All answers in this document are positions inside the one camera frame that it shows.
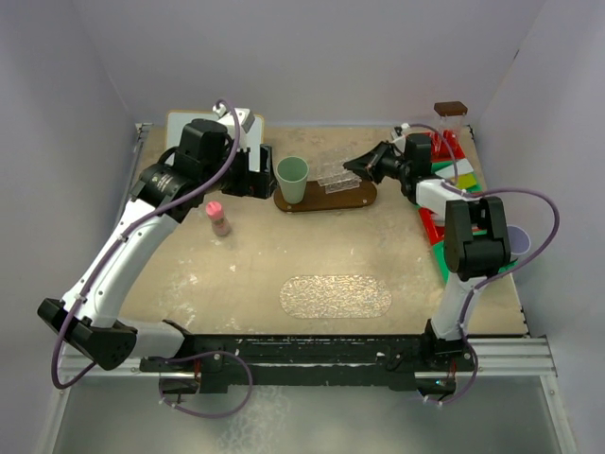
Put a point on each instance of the clear jar brown lid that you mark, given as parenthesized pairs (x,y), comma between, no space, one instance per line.
(452,116)

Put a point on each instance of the dark wooden oval tray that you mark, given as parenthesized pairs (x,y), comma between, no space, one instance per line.
(315,199)

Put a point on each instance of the small whiteboard wooden frame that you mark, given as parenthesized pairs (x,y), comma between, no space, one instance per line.
(251,135)

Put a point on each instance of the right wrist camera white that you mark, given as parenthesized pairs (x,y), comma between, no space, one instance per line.
(399,131)

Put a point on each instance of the purple plastic cup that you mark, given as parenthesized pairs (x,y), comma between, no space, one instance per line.
(520,242)

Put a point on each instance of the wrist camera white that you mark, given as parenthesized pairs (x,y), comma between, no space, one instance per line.
(244,117)
(399,131)

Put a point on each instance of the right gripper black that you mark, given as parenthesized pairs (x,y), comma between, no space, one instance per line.
(368,165)

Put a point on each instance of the pink cap bottle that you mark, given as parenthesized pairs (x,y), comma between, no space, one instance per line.
(215,213)

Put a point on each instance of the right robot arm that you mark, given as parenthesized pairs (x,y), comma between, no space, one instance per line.
(476,243)

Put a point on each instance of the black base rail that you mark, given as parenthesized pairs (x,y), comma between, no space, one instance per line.
(391,361)

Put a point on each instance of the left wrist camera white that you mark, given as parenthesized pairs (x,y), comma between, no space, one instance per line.
(244,117)

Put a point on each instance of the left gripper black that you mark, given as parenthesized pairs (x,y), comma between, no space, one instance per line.
(260,183)

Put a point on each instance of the white grey toothpaste tube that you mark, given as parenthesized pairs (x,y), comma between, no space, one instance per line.
(461,167)

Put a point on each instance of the red bin far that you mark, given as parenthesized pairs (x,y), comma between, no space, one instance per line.
(445,148)

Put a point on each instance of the green bin cups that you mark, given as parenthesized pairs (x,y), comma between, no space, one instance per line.
(438,250)

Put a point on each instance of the clear acrylic toothbrush holder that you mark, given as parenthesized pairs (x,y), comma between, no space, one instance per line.
(331,175)

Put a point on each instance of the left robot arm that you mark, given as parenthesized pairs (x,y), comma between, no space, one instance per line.
(203,155)

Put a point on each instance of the textured clear oval mat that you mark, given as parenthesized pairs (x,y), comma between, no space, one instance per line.
(341,296)

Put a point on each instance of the yellow toothpaste tube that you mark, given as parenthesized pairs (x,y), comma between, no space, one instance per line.
(466,181)

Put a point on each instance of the green plastic cup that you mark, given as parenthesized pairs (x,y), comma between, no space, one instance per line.
(292,173)

